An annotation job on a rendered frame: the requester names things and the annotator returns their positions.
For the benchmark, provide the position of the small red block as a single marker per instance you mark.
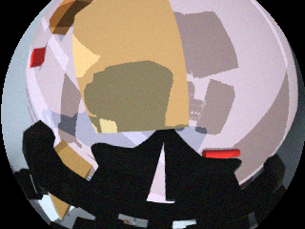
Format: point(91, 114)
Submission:
point(37, 57)

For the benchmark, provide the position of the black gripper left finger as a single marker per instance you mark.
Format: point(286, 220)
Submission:
point(141, 160)

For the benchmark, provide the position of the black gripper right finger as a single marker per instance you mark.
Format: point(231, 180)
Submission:
point(182, 164)

